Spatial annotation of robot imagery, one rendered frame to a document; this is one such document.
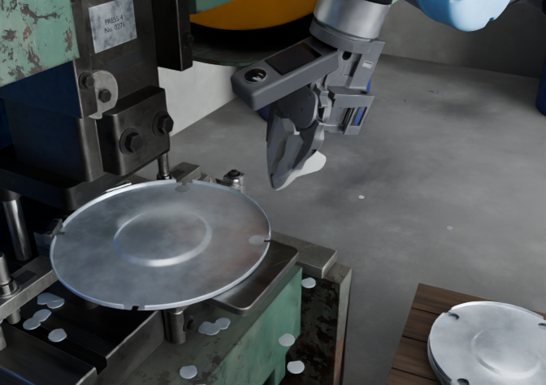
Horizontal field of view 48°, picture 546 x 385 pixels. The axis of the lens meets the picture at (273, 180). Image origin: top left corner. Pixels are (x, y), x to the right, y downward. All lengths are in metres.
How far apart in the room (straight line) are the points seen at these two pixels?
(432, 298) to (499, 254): 0.85
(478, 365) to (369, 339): 0.61
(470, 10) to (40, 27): 0.38
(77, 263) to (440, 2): 0.53
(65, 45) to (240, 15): 0.46
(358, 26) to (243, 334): 0.46
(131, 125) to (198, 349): 0.32
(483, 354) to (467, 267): 0.90
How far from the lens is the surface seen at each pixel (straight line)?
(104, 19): 0.74
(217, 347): 0.87
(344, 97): 0.69
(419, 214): 2.40
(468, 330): 1.34
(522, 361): 1.30
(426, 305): 1.42
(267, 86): 0.64
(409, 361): 1.29
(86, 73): 0.67
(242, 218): 0.86
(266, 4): 1.01
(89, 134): 0.75
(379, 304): 1.95
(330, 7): 0.66
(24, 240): 0.91
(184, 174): 1.04
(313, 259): 1.02
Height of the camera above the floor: 1.25
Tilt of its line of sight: 29 degrees down
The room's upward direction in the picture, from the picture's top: straight up
